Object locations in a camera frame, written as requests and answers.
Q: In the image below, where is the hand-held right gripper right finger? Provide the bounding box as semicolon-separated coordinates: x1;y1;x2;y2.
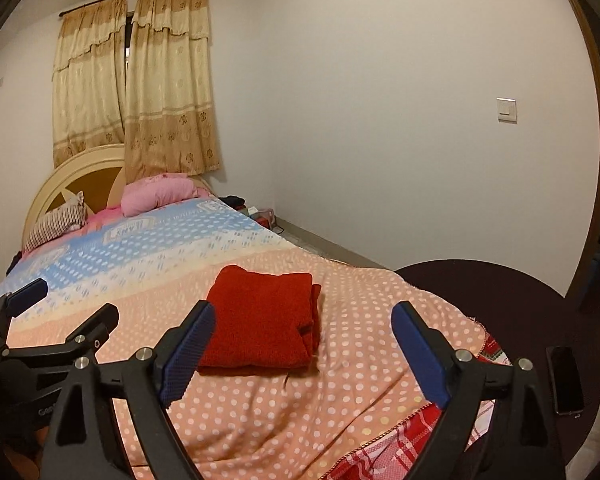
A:
391;301;566;480

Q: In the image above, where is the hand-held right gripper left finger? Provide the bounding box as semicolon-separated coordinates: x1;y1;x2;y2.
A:
40;300;217;480

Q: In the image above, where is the polka dot pastel blanket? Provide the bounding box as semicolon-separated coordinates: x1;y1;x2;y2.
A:
0;199;491;480

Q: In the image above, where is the cream round wooden headboard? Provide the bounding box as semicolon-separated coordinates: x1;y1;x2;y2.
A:
21;143;216;248

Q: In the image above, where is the white wall switch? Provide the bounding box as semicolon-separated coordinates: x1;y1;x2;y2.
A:
496;97;519;123

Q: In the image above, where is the black smartphone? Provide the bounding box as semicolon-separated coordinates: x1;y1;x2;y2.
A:
546;345;586;416

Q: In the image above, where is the pink bed sheet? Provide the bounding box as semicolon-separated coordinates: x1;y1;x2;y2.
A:
82;207;126;233

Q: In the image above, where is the pink pillow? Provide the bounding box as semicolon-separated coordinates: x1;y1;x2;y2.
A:
121;172;201;218

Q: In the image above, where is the beige floral curtain panel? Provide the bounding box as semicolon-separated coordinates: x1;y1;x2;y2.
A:
124;0;221;177
51;0;129;170

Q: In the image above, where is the dark round table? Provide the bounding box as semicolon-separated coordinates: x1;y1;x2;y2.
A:
395;259;600;480

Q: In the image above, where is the red embroidered knit sweater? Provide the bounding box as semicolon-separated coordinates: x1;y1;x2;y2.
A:
196;264;323;376

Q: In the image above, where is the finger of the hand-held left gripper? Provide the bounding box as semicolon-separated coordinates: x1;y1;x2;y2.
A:
0;277;49;342
55;302;120;362

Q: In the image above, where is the striped pillow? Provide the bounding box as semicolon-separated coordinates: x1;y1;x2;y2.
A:
22;191;88;253

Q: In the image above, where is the red plaid bed sheet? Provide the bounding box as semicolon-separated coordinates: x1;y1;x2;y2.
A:
330;332;513;480

